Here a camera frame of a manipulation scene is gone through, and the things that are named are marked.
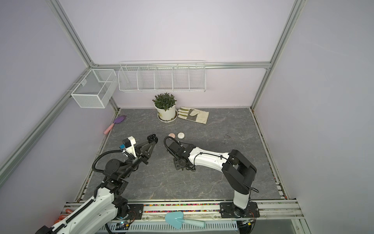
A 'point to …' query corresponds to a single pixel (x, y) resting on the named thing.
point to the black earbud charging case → (152, 137)
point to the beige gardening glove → (192, 114)
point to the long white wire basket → (162, 76)
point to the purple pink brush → (118, 120)
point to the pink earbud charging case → (172, 135)
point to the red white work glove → (67, 211)
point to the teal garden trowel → (176, 219)
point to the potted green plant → (165, 104)
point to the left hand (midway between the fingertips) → (154, 143)
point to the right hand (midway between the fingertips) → (181, 164)
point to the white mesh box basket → (96, 88)
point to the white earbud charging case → (180, 135)
